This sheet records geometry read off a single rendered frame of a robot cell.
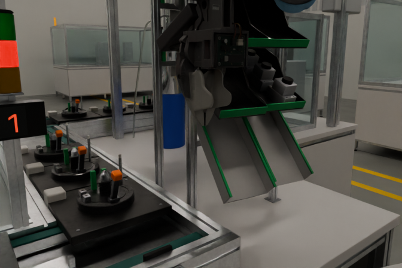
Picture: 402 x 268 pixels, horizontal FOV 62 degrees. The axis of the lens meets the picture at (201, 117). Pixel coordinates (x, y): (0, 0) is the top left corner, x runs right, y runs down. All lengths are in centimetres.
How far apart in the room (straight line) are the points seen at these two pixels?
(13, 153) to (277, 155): 66
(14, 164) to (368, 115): 444
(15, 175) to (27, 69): 1048
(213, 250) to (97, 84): 901
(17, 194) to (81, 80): 867
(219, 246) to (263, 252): 20
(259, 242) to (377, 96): 399
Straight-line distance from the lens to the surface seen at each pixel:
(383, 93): 473
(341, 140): 232
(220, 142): 89
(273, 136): 101
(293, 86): 90
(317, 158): 213
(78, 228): 79
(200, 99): 52
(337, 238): 100
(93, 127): 195
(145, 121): 208
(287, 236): 96
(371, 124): 484
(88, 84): 952
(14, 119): 75
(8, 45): 74
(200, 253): 69
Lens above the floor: 134
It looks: 11 degrees down
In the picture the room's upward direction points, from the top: straight up
